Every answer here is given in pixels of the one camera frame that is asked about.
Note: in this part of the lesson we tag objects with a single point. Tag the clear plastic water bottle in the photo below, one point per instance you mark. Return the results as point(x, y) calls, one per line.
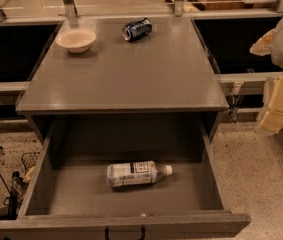
point(136, 173)

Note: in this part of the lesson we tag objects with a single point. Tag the grey cabinet counter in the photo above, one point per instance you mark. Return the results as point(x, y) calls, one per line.
point(166, 71)

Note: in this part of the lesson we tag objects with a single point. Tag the open grey top drawer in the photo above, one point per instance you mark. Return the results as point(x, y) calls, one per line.
point(68, 197)

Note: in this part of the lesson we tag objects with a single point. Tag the blue soda can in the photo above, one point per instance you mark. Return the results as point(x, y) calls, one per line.
point(137, 29)

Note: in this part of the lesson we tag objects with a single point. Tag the white paper bowl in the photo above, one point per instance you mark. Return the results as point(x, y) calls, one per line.
point(76, 40)

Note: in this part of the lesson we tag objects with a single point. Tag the black drawer handle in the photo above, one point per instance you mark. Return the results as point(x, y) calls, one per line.
point(120, 234)

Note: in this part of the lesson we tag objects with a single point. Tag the black wire basket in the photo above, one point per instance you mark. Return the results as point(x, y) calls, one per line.
point(29, 159)

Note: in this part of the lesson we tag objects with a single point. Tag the metal railing frame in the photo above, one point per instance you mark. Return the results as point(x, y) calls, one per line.
point(33, 11)

